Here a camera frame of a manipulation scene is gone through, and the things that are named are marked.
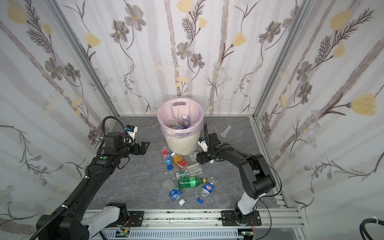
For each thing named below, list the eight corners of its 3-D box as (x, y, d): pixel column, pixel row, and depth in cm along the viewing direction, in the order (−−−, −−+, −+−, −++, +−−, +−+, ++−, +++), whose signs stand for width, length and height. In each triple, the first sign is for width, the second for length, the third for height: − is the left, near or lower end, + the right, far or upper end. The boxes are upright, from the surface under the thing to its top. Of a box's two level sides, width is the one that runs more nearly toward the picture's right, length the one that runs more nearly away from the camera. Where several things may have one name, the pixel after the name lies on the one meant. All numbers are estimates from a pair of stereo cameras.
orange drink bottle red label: (181, 171, 91) (181, 168, 88) (168, 157, 97) (168, 154, 94) (188, 165, 93) (187, 162, 90) (175, 152, 99) (174, 149, 96)
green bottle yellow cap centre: (178, 188, 85) (177, 185, 81) (179, 178, 89) (178, 175, 85) (205, 188, 85) (205, 185, 81) (204, 178, 89) (205, 175, 85)
